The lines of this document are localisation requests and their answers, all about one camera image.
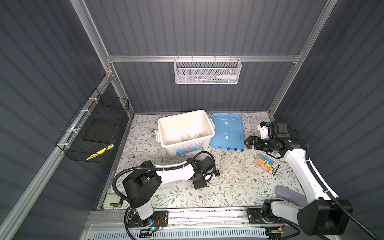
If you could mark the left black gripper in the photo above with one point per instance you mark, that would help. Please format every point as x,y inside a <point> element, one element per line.
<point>200,185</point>

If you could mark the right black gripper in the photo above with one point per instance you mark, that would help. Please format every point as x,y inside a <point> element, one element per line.
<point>256,145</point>

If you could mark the small white dish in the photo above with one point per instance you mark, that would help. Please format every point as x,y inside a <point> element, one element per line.
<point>198,135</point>

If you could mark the blue plastic bin lid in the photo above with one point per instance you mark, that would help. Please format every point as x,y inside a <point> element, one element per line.
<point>229,131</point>

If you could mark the larger white evaporating dish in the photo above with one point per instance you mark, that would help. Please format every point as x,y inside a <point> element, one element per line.
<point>185,136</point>

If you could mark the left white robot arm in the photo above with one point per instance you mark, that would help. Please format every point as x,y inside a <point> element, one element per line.
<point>141,184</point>

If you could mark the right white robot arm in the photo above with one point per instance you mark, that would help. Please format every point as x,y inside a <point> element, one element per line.
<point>319,211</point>

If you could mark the coloured marker pack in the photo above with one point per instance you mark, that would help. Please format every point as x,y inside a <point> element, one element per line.
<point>269,166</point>

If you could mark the clear acrylic tube rack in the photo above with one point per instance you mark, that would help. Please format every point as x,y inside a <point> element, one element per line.
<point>230,168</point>

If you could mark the white plastic storage bin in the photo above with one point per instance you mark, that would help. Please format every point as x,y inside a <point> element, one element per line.
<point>170,128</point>

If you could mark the white bottle in basket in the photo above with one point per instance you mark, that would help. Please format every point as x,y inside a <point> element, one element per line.
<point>226,77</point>

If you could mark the green white small device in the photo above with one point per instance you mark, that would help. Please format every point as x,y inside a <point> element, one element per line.
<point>111,201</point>

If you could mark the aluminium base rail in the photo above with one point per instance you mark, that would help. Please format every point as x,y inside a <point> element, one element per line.
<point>176,218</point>

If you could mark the white wire mesh basket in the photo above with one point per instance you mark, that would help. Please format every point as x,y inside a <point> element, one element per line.
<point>202,71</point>

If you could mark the black wire mesh basket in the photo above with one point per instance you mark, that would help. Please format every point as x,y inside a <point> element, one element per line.
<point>97,130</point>

